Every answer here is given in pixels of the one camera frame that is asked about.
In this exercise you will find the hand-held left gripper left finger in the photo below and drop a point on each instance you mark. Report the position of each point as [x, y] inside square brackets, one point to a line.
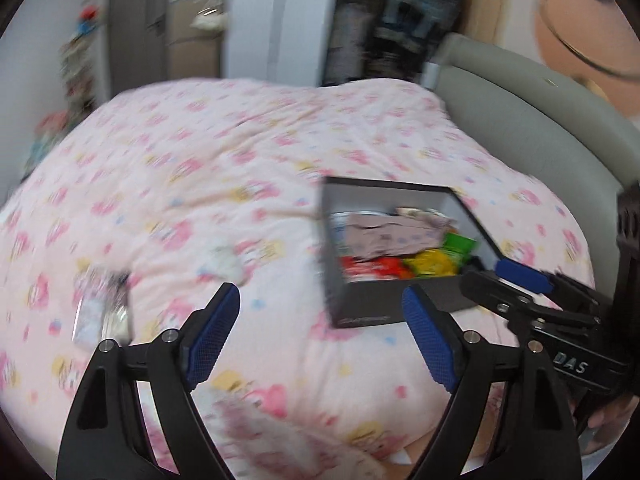
[210, 330]

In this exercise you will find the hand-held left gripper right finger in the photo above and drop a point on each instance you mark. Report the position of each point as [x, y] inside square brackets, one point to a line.
[430, 340]

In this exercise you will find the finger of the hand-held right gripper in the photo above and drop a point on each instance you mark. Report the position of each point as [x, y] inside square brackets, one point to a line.
[520, 272]
[495, 295]

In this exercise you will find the vacuum-packed corn cob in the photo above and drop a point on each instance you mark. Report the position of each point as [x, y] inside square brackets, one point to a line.
[430, 262]

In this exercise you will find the dark grey cardboard box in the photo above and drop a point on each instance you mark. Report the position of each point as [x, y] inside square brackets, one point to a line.
[360, 305]

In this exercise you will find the clear phone case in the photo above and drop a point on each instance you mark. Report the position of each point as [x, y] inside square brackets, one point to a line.
[92, 310]

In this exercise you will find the person's right hand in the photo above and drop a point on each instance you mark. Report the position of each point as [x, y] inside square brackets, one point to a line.
[607, 417]

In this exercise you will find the small white plush toy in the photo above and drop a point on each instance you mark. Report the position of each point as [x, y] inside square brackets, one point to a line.
[222, 260]

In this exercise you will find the colourful instant noodle package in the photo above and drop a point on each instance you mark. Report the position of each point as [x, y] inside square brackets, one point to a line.
[370, 267]

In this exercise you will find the dusty pink cloth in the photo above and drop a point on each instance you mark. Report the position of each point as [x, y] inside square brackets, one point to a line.
[385, 235]

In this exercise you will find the small cream card packet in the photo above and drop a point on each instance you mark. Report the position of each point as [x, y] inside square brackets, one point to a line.
[415, 212]

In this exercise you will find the pink floral garment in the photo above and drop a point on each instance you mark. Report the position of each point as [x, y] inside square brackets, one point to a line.
[280, 435]

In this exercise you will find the pink printed blanket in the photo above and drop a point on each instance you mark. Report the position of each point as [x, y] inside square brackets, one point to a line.
[200, 160]

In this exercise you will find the round glass side table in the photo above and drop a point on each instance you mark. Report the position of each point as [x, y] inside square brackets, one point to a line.
[575, 52]

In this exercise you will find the dark storage shelf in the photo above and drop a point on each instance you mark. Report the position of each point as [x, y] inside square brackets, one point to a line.
[400, 20]

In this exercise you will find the small cluttered shelf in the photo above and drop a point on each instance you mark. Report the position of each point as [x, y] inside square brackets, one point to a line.
[77, 75]

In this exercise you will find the grey door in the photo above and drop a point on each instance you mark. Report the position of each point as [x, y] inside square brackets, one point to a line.
[135, 35]

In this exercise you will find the red blue toy figure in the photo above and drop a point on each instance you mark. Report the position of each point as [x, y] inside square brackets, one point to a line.
[89, 19]

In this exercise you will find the grey padded bed frame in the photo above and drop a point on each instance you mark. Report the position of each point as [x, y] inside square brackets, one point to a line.
[525, 120]

